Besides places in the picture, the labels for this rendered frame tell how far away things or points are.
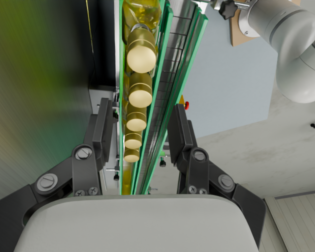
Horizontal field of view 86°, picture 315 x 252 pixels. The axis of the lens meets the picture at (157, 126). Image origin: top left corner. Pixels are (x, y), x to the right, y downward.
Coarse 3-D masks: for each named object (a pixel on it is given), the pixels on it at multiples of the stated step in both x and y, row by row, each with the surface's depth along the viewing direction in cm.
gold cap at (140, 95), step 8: (136, 72) 25; (136, 80) 24; (144, 80) 24; (136, 88) 22; (144, 88) 23; (128, 96) 23; (136, 96) 23; (144, 96) 23; (136, 104) 24; (144, 104) 24
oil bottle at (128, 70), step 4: (156, 48) 28; (156, 52) 28; (124, 56) 28; (156, 56) 28; (124, 60) 28; (156, 60) 28; (124, 64) 29; (156, 64) 29; (124, 68) 29; (128, 68) 28; (152, 68) 28; (124, 72) 30; (128, 72) 28; (152, 72) 29; (128, 76) 29; (152, 76) 30
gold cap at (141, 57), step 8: (136, 32) 20; (144, 32) 20; (128, 40) 20; (136, 40) 19; (144, 40) 19; (152, 40) 20; (128, 48) 19; (136, 48) 18; (144, 48) 18; (152, 48) 19; (128, 56) 19; (136, 56) 19; (144, 56) 19; (152, 56) 19; (128, 64) 19; (136, 64) 19; (144, 64) 19; (152, 64) 20; (144, 72) 20
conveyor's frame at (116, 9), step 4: (116, 0) 38; (116, 4) 38; (200, 4) 39; (204, 4) 39; (116, 8) 39; (204, 8) 40; (116, 12) 40; (116, 16) 40; (176, 16) 41; (116, 20) 41; (116, 24) 41; (116, 28) 42; (116, 32) 43; (116, 36) 44; (116, 40) 44; (116, 44) 45; (116, 48) 46; (116, 52) 47; (116, 56) 48; (116, 60) 49; (172, 60) 50; (116, 64) 50; (116, 68) 51; (116, 72) 52; (116, 76) 53; (116, 80) 54; (116, 84) 56
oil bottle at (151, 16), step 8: (128, 0) 23; (136, 0) 24; (144, 0) 24; (152, 0) 25; (128, 8) 22; (136, 8) 22; (144, 8) 22; (152, 8) 23; (160, 8) 24; (128, 16) 22; (136, 16) 22; (144, 16) 22; (152, 16) 22; (160, 16) 23; (128, 24) 23; (152, 24) 23; (128, 32) 23; (152, 32) 24
